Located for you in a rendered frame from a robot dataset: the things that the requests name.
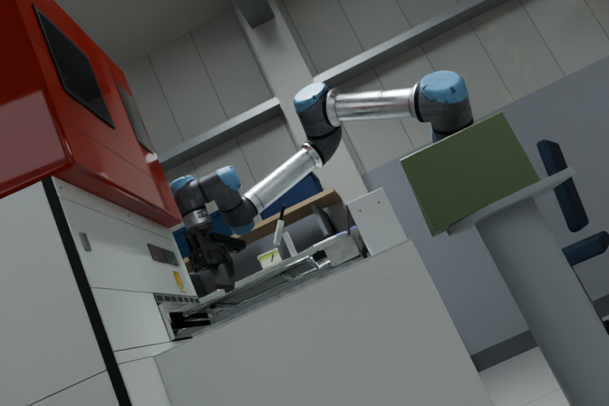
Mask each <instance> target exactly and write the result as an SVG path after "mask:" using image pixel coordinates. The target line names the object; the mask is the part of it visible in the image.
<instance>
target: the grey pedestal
mask: <svg viewBox="0 0 609 406"><path fill-rule="evenodd" d="M573 175H575V171H574V169H573V167H569V168H567V169H564V170H562V171H559V172H557V173H556V174H554V175H552V176H550V177H548V178H545V179H542V180H540V181H538V182H537V183H535V184H532V185H530V186H528V187H526V188H523V189H521V190H520V191H517V192H515V193H513V194H511V195H509V196H507V197H505V198H502V199H500V200H498V201H496V202H494V203H492V204H489V205H488V206H486V207H484V208H482V209H480V210H478V211H477V212H475V213H473V214H471V215H469V216H467V217H465V218H463V219H462V220H460V221H458V222H456V223H454V224H453V225H451V226H449V227H448V228H447V230H446V231H447V233H448V235H449V236H453V235H455V234H458V233H459V232H462V231H464V230H467V229H469V228H472V227H476V228H477V230H478V232H479V233H480V235H481V237H482V239H483V241H484V243H485V245H486V247H487V249H488V251H489V253H490V254H491V256H492V258H493V260H494V262H495V264H496V266H497V268H498V270H499V272H500V274H501V275H502V277H503V279H504V281H505V283H506V285H507V287H508V289H509V291H510V293H511V294H512V296H513V298H514V300H515V302H516V304H517V307H518V308H519V310H520V312H521V314H522V315H523V317H524V319H525V321H526V323H527V326H528V327H529V329H530V331H531V333H532V334H533V336H534V338H535V340H536V343H537V345H538V346H539V348H540V350H541V352H542V354H543V355H544V357H545V359H546V362H547V364H548V365H549V367H550V369H551V371H552V373H553V374H554V376H555V378H556V381H557V383H558V384H559V386H560V388H561V390H562V392H563V394H564V395H565V398H566V400H567V402H568V403H569V405H570V406H609V335H608V333H607V331H606V330H605V328H604V326H603V324H602V322H601V320H600V319H599V317H598V315H597V313H596V311H595V310H594V308H593V306H592V304H591V302H590V301H589V299H588V297H587V295H586V293H585V291H584V289H583V287H582V286H581V285H580V283H579V281H578V279H577V277H576V276H575V273H574V271H573V269H572V268H571V266H570V265H569V263H568V261H567V260H566V257H565V255H564V253H563V252H562V250H561V248H560V246H559V245H558V244H557V242H556V239H555V237H554V235H553V234H552V232H551V230H550V228H549V226H548V225H547V223H546V221H545V219H544V218H543V216H542V214H541V212H540V210H539V209H538V207H537V204H536V202H535V201H534V199H535V198H538V197H540V196H542V195H544V194H546V193H547V192H549V191H550V190H552V189H554V188H555V187H557V186H558V185H560V184H561V183H563V182H564V181H566V180H567V179H569V178H571V177H572V176H573Z"/></svg>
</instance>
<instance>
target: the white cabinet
mask: <svg viewBox="0 0 609 406"><path fill-rule="evenodd" d="M155 361H156V364H157V365H158V368H159V372H160V375H161V378H162V380H163V382H164V385H165V388H166V390H167V393H168V396H169V399H170V402H171V405H172V406H494V404H493V402H492V400H491V399H490V397H489V395H488V392H487V390H486V388H485V386H484V384H483V382H482V380H481V379H480V377H479V374H478V372H477V370H476V367H475V365H474V363H473V362H472V360H471V358H470V356H469V353H468V351H467V349H466V347H465V345H464V343H463V342H462V340H461V338H460V336H459V333H458V331H457V329H456V327H455V325H454V323H453V322H452V320H451V318H450V315H449V313H448V311H447V309H446V307H445V305H444V304H443V302H442V300H441V298H440V295H439V292H438V290H437V288H436V286H435V285H434V283H433V281H432V279H431V277H430V275H429V273H428V271H427V269H426V267H425V265H424V264H423V261H422V259H421V256H420V254H419V252H418V250H417V248H416V246H415V245H414V243H413V241H412V240H409V241H407V242H405V243H403V244H401V245H398V246H396V247H394V248H392V249H390V250H387V251H385V252H383V253H381V254H379V255H378V256H374V257H372V258H370V259H368V260H365V261H363V262H361V263H360V264H358V265H356V266H352V267H350V268H348V269H346V270H344V271H342V272H340V273H338V274H336V275H332V276H330V277H328V278H326V279H325V280H323V281H320V282H318V283H316V284H314V285H311V286H308V287H307V288H305V289H303V290H301V291H298V292H296V293H294V294H292V295H289V296H287V297H285V298H283V299H281V300H279V301H277V302H274V303H272V304H270V305H268V306H265V307H263V308H261V309H259V310H257V311H255V312H253V313H251V314H248V315H246V316H244V317H241V318H239V319H237V320H236V321H234V322H231V323H229V324H226V325H224V326H222V327H219V328H218V329H216V330H214V331H212V332H210V333H206V334H204V335H202V336H200V337H199V338H196V339H194V340H192V341H190V342H188V343H184V344H182V345H181V346H179V347H177V348H174V349H172V350H170V351H168V352H166V353H163V354H161V355H159V356H157V357H155Z"/></svg>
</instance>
